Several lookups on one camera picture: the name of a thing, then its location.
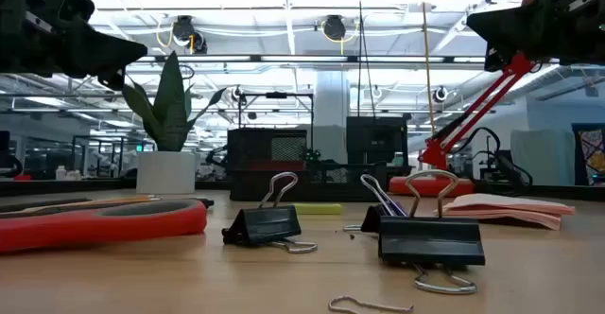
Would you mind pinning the red desk lamp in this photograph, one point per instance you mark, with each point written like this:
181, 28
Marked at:
430, 186

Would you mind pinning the pale partition panel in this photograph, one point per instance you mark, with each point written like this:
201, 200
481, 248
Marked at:
541, 158

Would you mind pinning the black computer case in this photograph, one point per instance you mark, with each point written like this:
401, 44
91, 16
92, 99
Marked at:
378, 139

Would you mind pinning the black metal table frame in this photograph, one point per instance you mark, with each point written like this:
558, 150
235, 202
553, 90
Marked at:
71, 187

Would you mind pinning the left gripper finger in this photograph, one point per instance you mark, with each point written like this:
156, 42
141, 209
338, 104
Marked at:
104, 49
113, 80

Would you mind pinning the black mesh desk organizer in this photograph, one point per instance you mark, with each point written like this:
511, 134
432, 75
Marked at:
255, 181

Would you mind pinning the black pipe frame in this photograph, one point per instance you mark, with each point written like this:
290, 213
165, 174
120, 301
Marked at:
276, 95

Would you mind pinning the black binder clip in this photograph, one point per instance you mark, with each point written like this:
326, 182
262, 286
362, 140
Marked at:
373, 219
430, 245
262, 224

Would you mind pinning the yellow-green eraser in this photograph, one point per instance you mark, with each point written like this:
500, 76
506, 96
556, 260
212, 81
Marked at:
316, 209

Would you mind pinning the black workstation frame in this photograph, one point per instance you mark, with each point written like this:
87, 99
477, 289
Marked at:
113, 139

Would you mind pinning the pink sticky note pad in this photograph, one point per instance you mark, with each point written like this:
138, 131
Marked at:
510, 210

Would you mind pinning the white bottle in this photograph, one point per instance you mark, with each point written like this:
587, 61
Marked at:
60, 173

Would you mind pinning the green snake plant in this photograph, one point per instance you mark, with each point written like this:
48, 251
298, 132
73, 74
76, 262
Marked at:
167, 110

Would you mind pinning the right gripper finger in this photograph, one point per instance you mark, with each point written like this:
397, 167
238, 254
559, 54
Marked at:
498, 61
515, 28

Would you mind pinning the colourful wall poster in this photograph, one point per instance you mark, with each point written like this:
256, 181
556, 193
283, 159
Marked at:
591, 155

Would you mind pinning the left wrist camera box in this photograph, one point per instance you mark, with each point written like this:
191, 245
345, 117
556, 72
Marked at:
71, 2

